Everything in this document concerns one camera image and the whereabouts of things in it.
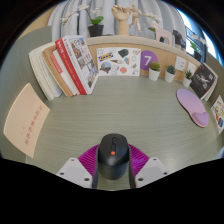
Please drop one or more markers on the pink horse figure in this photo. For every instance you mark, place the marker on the pink horse figure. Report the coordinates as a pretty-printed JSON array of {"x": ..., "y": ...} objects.
[{"x": 163, "y": 35}]

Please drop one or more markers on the red-spined photo cover book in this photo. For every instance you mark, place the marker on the red-spined photo cover book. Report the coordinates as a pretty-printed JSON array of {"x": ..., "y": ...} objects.
[{"x": 81, "y": 60}]

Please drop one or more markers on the white wall socket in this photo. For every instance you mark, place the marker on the white wall socket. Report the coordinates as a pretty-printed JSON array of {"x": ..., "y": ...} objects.
[
  {"x": 180, "y": 63},
  {"x": 192, "y": 68}
]

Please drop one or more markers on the wooden hand model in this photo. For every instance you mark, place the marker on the wooden hand model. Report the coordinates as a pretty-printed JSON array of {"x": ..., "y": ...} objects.
[{"x": 121, "y": 18}]

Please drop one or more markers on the white illustrated sticker sheet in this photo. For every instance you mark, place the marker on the white illustrated sticker sheet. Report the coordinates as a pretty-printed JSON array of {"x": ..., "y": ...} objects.
[{"x": 118, "y": 61}]

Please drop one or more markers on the white book with red lettering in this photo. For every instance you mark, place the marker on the white book with red lettering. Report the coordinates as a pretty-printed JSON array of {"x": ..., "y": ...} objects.
[{"x": 65, "y": 75}]

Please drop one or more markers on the peach booklet with red lettering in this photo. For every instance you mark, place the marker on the peach booklet with red lettering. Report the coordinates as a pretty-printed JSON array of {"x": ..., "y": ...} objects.
[{"x": 26, "y": 120}]

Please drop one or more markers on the small succulent in white pot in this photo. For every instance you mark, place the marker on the small succulent in white pot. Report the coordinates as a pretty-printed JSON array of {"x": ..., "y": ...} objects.
[
  {"x": 154, "y": 73},
  {"x": 187, "y": 81},
  {"x": 169, "y": 76}
]

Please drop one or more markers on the purple mouse pad with wrist rest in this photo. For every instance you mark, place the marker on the purple mouse pad with wrist rest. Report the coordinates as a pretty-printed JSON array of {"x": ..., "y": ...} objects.
[{"x": 191, "y": 105}]

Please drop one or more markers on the thick white book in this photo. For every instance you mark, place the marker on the thick white book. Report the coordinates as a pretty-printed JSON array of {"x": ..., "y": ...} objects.
[{"x": 41, "y": 73}]

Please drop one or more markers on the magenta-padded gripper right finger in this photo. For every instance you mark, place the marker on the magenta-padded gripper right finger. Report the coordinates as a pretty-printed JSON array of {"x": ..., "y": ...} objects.
[{"x": 151, "y": 170}]

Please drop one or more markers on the black cover book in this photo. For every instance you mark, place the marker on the black cover book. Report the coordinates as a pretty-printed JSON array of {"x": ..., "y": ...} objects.
[{"x": 202, "y": 80}]

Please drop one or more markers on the colourful food illustration card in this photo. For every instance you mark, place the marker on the colourful food illustration card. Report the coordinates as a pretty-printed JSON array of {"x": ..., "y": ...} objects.
[{"x": 219, "y": 113}]

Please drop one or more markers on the black computer mouse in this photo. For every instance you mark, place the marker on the black computer mouse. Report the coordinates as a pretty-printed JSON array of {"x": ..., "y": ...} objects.
[{"x": 113, "y": 160}]

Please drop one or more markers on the light grey curtain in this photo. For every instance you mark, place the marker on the light grey curtain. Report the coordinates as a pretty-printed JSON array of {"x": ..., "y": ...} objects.
[{"x": 156, "y": 10}]

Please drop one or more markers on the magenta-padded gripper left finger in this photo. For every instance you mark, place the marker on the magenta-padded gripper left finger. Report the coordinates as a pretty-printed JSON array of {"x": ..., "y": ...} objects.
[{"x": 75, "y": 170}]

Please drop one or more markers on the dark grey horse figure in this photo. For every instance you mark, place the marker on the dark grey horse figure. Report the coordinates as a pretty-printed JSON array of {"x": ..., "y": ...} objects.
[{"x": 179, "y": 38}]

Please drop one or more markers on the wooden artist mannequin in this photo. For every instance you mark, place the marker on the wooden artist mannequin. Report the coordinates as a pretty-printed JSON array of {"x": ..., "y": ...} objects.
[{"x": 135, "y": 18}]

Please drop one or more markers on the round purple number sign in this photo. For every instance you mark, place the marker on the round purple number sign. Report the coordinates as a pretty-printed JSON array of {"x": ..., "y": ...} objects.
[{"x": 148, "y": 60}]

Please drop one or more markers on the brown cover book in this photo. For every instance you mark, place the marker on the brown cover book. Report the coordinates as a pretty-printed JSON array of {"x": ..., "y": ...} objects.
[{"x": 55, "y": 71}]

